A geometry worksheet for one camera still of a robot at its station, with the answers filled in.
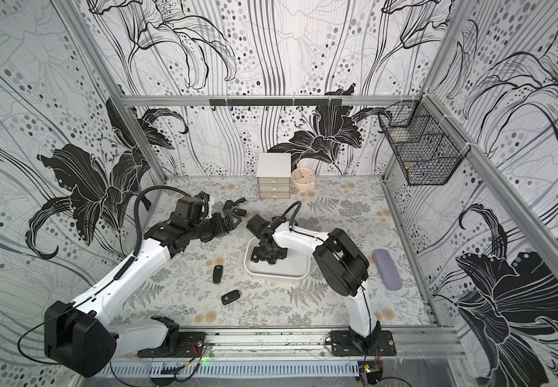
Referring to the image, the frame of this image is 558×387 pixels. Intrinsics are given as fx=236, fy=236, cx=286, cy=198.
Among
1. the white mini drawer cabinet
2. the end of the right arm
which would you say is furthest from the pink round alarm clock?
the end of the right arm

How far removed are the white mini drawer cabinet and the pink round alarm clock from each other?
0.21ft

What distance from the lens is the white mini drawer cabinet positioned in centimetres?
105

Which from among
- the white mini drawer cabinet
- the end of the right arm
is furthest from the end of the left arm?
the white mini drawer cabinet

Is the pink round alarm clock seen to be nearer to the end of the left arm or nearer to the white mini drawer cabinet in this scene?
the white mini drawer cabinet

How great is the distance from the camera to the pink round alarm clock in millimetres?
1136

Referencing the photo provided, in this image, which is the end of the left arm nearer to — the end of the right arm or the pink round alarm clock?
the end of the right arm
